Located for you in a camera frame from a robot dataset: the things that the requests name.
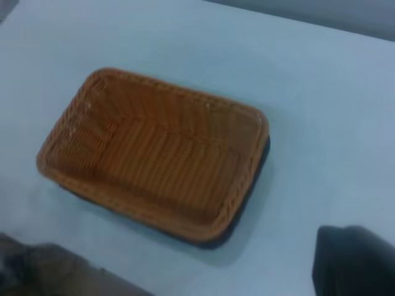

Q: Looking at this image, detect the orange wicker basket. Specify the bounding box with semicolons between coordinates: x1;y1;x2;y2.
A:
35;67;270;243

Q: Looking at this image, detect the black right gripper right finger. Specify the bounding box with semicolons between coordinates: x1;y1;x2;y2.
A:
310;224;395;296

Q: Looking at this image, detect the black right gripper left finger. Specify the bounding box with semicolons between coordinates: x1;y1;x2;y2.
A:
0;231;154;296

